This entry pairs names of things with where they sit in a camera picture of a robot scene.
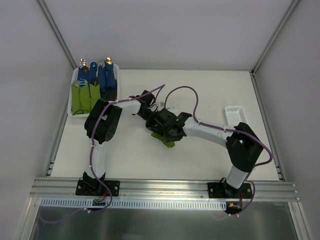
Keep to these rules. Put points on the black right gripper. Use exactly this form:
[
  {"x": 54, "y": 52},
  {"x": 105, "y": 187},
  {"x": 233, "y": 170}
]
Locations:
[{"x": 167, "y": 130}]

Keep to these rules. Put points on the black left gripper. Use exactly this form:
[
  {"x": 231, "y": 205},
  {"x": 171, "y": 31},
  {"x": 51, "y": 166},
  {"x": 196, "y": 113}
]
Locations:
[{"x": 152, "y": 121}]

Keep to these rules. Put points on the green paper napkin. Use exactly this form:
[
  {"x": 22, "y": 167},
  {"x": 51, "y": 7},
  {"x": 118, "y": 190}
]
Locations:
[{"x": 168, "y": 144}]

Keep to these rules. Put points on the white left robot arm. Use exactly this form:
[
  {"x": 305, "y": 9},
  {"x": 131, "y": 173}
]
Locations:
[{"x": 101, "y": 126}]

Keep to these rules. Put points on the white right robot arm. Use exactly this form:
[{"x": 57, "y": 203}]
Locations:
[{"x": 241, "y": 143}]

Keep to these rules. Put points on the dark rolled napkin bundle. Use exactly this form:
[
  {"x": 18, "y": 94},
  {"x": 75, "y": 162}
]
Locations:
[{"x": 110, "y": 94}]

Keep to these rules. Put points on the green rolled napkin bundle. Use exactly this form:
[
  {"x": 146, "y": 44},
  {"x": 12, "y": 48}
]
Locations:
[
  {"x": 95, "y": 94},
  {"x": 75, "y": 92},
  {"x": 84, "y": 94}
]

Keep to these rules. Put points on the white perforated utensil tray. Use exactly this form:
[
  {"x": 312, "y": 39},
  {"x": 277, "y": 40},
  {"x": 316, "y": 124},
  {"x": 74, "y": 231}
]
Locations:
[{"x": 234, "y": 115}]

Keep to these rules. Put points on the white bin of rolled napkins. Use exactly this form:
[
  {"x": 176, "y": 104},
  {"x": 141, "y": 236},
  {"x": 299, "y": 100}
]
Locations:
[{"x": 74, "y": 77}]

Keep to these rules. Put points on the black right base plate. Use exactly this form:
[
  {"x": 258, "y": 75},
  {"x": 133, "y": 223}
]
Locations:
[{"x": 222, "y": 190}]

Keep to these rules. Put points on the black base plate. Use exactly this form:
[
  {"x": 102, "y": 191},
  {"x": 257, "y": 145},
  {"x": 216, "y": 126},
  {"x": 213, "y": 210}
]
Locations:
[
  {"x": 222, "y": 190},
  {"x": 92, "y": 187}
]

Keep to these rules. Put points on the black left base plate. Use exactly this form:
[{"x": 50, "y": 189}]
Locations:
[{"x": 92, "y": 187}]

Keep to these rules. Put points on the aluminium mounting rail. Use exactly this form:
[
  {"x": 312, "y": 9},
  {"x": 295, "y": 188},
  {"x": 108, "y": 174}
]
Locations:
[{"x": 265, "y": 191}]

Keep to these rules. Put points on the white slotted cable duct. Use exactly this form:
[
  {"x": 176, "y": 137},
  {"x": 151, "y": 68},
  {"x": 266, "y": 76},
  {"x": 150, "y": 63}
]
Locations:
[{"x": 152, "y": 204}]

